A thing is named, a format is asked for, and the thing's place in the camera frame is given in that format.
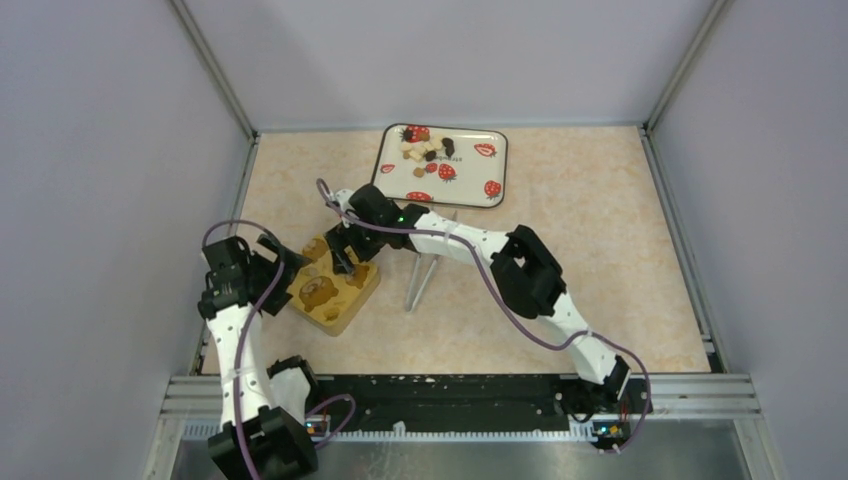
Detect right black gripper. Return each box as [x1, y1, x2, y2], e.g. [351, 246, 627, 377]
[324, 215, 386, 277]

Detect wooden animal puzzle board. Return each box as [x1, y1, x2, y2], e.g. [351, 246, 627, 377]
[287, 235, 380, 326]

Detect metal tongs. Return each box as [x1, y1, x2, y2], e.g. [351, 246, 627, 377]
[404, 253, 439, 313]

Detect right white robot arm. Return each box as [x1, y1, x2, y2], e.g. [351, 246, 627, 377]
[316, 179, 631, 412]

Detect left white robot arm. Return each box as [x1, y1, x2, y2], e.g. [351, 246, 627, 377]
[198, 232, 321, 479]

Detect gold chocolate box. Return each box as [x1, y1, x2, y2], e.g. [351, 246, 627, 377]
[289, 264, 383, 338]

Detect pile of chocolates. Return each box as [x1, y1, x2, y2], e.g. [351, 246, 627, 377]
[399, 125, 456, 178]

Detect strawberry pattern tray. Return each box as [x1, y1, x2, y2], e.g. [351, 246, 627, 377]
[371, 123, 509, 209]

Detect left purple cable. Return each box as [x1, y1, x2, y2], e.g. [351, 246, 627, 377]
[201, 219, 358, 480]

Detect purple cable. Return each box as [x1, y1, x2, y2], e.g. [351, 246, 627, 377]
[315, 177, 653, 453]
[201, 219, 358, 480]

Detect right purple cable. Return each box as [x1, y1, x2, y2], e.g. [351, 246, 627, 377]
[315, 177, 653, 453]

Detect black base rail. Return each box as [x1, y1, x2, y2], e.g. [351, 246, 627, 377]
[307, 374, 653, 434]

